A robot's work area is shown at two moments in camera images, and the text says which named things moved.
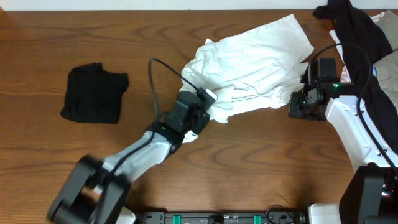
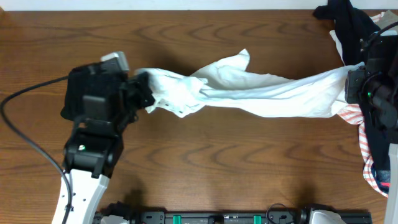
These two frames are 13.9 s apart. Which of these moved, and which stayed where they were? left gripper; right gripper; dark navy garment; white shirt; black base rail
Moved: white shirt; right gripper; left gripper
Stayed: dark navy garment; black base rail
